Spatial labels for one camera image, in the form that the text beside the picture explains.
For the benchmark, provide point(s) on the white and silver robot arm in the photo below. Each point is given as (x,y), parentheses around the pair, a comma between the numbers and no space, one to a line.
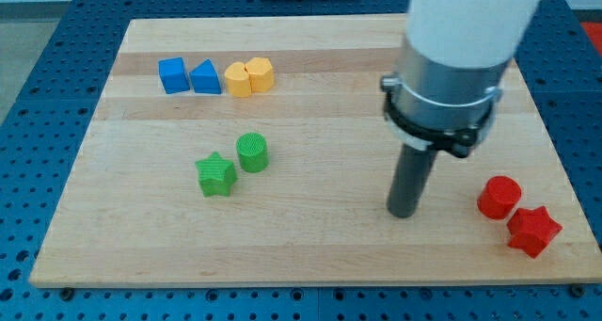
(445,88)

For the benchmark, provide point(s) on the green star block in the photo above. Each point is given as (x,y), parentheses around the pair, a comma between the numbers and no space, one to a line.
(216,175)

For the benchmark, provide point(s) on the red star block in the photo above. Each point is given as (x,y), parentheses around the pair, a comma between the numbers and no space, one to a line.
(532,230)

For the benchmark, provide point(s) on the green cylinder block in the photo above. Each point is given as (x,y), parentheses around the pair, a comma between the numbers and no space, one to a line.
(252,152)

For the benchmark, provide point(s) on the wooden board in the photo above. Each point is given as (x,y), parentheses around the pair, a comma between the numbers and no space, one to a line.
(133,215)

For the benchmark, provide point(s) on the yellow hexagon block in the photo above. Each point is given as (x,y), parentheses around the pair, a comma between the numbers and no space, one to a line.
(261,74)

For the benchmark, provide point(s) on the yellow heart block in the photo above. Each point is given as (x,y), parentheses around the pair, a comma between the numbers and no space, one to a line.
(237,80)

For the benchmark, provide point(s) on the dark grey cylindrical pointer tool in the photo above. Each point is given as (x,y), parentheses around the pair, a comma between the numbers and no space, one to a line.
(410,178)

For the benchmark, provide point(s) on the blue triangle block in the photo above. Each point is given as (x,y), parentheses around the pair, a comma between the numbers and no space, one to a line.
(204,78)

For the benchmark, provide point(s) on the blue cube block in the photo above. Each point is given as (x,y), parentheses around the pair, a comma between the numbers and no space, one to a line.
(173,75)

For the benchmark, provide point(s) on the red cylinder block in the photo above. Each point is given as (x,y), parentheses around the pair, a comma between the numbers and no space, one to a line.
(499,197)

